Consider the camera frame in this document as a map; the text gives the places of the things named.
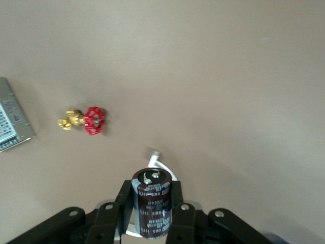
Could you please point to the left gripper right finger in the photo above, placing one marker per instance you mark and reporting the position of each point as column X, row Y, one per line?
column 178, row 194

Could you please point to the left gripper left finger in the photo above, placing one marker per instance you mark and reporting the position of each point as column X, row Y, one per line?
column 124, row 200

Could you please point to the small black connector block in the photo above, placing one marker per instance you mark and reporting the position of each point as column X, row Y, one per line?
column 152, row 203

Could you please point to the brass valve red handwheel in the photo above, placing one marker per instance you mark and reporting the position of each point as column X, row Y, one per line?
column 94, row 120

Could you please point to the metal mesh power supply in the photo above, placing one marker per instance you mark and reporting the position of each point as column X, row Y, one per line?
column 12, row 122

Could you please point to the white curved plastic bracket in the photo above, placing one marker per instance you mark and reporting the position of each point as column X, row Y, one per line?
column 155, row 158

